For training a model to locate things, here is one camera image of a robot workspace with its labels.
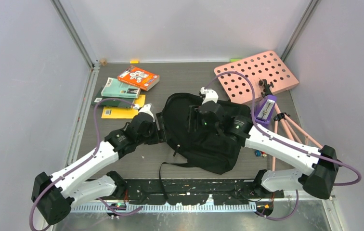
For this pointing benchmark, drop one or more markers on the purple metronome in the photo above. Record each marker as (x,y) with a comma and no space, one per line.
(264,110)

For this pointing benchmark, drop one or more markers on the colourful toy train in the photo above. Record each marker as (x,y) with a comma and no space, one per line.
(259,153)

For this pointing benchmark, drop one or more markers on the green block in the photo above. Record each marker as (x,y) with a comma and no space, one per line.
(235,59)

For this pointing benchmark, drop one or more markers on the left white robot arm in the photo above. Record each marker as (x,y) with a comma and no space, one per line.
(55,195)

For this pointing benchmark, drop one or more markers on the yellow book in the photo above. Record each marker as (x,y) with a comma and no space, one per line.
(118,113)

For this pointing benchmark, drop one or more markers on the orange book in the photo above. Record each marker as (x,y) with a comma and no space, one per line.
(139,78)

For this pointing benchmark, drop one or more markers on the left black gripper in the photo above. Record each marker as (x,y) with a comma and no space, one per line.
(160,135)

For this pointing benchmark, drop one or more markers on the black backpack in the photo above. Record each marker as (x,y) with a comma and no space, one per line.
(215,153)

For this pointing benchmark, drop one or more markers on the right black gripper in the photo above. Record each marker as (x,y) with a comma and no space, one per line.
(193,114)

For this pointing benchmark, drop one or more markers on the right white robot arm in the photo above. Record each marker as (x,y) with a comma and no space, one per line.
(314,169)

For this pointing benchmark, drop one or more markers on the teal book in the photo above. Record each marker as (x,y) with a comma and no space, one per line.
(118,89)

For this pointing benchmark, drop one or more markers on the slotted aluminium rail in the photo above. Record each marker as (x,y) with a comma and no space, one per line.
(98,207)

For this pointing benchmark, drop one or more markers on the dark green book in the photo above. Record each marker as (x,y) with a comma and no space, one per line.
(123,103)

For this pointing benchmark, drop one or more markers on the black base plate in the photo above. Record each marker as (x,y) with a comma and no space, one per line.
(192,192)

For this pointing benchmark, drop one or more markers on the small wooden cork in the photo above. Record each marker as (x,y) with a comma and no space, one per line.
(103,61)

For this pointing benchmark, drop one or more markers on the pink tripod legs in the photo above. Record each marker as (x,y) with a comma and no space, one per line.
(293,131)

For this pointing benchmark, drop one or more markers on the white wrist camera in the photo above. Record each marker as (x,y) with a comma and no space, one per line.
(208,95)
(145,109)

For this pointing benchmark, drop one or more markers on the pink perforated stand board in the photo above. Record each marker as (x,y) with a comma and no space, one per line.
(266,65)

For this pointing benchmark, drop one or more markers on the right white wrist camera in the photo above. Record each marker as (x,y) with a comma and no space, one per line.
(208,95)

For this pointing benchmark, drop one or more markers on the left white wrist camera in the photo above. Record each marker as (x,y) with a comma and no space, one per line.
(145,109)

